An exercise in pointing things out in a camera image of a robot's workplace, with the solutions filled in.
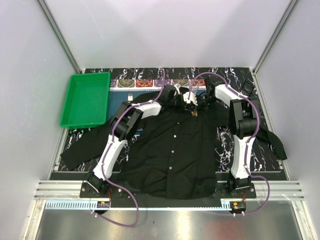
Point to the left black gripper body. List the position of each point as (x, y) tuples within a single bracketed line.
[(179, 104)]

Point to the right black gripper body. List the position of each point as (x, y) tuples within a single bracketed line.
[(204, 101)]

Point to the black button shirt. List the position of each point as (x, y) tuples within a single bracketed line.
[(174, 156)]

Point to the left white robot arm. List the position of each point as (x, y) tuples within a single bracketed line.
[(124, 125)]

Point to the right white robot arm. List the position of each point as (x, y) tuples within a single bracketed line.
[(244, 124)]

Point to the black brooch box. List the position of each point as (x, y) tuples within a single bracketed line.
[(248, 88)]

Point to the clear drinking glass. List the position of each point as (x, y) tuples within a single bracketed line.
[(194, 86)]

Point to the silver fork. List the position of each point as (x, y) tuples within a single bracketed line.
[(130, 97)]

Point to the blue patterned placemat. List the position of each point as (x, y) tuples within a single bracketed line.
[(119, 91)]

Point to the green plastic tray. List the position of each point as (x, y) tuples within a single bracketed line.
[(86, 101)]

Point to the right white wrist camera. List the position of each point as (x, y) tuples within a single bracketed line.
[(190, 98)]

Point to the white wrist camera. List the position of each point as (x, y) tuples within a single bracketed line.
[(177, 87), (190, 98)]

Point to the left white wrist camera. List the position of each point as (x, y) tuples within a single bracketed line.
[(177, 87)]

